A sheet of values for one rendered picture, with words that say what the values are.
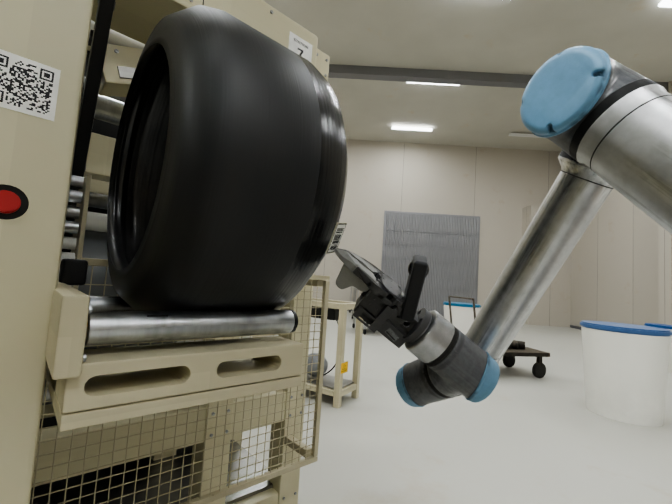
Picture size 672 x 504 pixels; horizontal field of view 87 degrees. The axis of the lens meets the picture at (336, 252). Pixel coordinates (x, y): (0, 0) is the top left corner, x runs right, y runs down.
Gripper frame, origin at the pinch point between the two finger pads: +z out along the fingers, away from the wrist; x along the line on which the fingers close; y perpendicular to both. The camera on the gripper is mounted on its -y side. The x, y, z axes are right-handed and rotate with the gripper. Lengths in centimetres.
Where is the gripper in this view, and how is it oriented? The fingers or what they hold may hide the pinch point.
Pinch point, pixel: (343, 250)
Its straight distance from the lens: 64.7
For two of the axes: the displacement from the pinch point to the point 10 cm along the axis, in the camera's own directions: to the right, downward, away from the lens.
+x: 1.7, -2.5, 9.5
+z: -7.7, -6.4, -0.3
